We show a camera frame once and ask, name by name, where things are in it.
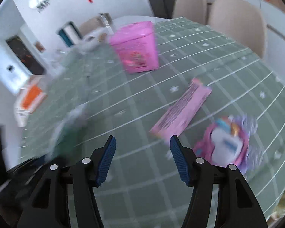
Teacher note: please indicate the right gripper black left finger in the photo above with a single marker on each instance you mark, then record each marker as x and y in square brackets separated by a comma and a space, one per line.
[48, 203]

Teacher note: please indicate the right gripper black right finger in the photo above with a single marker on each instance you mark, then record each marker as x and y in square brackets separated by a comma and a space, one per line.
[237, 205]

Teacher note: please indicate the pink penguin snack bag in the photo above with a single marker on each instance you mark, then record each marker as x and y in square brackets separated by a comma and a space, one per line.
[227, 141]

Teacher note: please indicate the green checked tablecloth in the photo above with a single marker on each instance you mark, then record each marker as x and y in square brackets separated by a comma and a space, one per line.
[143, 187]

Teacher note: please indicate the orange white box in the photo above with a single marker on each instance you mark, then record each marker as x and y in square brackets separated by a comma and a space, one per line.
[29, 98]

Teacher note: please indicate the pink flat box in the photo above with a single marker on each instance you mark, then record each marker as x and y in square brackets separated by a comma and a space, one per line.
[179, 115]

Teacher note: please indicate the pink storage box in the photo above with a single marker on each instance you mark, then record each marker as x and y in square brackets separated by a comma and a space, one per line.
[135, 45]

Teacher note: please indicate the metal kettle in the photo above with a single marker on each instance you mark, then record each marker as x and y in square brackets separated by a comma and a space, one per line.
[106, 21]

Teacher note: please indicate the far beige chair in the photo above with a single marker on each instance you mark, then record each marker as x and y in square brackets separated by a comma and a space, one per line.
[194, 10]

